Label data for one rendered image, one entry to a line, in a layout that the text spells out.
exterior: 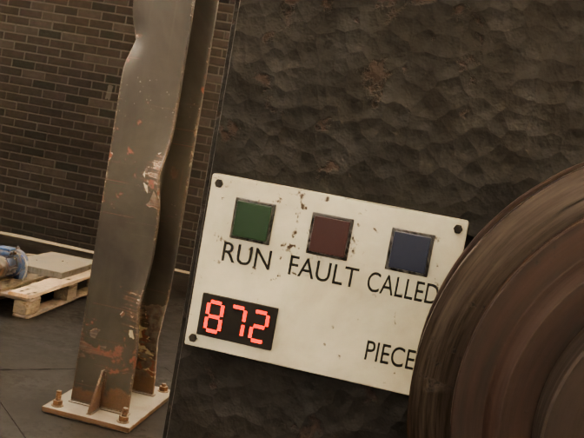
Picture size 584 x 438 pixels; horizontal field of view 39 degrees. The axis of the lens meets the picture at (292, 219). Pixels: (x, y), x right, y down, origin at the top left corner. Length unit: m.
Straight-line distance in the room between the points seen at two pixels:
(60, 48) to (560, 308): 7.15
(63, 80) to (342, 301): 6.87
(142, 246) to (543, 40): 2.77
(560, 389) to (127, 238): 2.98
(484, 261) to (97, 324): 3.00
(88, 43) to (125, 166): 4.14
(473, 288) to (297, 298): 0.22
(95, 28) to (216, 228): 6.73
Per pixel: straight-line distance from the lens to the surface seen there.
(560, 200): 0.68
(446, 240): 0.81
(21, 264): 5.33
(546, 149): 0.83
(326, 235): 0.81
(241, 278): 0.84
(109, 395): 3.63
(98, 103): 7.45
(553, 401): 0.61
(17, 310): 5.05
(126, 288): 3.51
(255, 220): 0.82
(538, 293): 0.66
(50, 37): 7.71
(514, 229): 0.67
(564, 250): 0.66
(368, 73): 0.83
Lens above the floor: 1.29
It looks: 5 degrees down
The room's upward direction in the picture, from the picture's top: 10 degrees clockwise
